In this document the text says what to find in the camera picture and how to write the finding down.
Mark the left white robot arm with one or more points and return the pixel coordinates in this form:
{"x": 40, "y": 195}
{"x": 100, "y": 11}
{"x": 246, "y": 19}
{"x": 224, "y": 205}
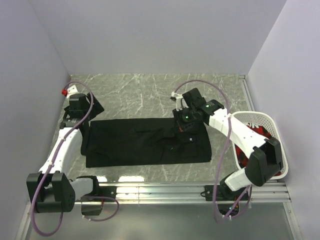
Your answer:
{"x": 53, "y": 172}

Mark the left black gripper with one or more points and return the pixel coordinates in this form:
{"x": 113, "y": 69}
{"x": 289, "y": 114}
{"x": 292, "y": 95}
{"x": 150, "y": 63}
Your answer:
{"x": 95, "y": 109}

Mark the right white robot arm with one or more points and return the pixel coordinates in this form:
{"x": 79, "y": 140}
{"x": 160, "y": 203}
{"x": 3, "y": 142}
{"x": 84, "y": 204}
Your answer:
{"x": 239, "y": 134}

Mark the white plastic laundry basket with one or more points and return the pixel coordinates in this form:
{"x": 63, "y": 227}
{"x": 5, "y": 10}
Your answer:
{"x": 264, "y": 120}

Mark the black long sleeve shirt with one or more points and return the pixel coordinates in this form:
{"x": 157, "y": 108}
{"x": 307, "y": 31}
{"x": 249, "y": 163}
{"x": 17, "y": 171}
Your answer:
{"x": 144, "y": 141}

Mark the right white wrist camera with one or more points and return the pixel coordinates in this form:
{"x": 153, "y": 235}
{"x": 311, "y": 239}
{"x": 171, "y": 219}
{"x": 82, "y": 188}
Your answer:
{"x": 179, "y": 100}

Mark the aluminium mounting rail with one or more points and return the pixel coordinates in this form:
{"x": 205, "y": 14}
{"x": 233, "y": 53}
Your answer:
{"x": 155, "y": 192}

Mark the red black plaid shirt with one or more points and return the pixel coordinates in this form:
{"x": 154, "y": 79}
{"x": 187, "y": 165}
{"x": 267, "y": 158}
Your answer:
{"x": 260, "y": 132}

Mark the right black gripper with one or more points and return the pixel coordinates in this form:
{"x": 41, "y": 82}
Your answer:
{"x": 179, "y": 123}

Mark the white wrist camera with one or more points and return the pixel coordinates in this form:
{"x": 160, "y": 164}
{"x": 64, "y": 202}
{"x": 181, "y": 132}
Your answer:
{"x": 179, "y": 100}
{"x": 71, "y": 90}

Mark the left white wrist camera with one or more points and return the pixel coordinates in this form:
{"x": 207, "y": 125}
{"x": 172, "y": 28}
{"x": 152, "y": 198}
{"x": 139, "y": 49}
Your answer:
{"x": 71, "y": 90}

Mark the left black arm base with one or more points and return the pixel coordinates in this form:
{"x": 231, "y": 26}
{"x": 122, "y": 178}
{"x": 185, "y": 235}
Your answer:
{"x": 103, "y": 193}

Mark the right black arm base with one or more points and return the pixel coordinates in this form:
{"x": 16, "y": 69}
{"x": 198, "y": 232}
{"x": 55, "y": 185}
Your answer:
{"x": 223, "y": 193}

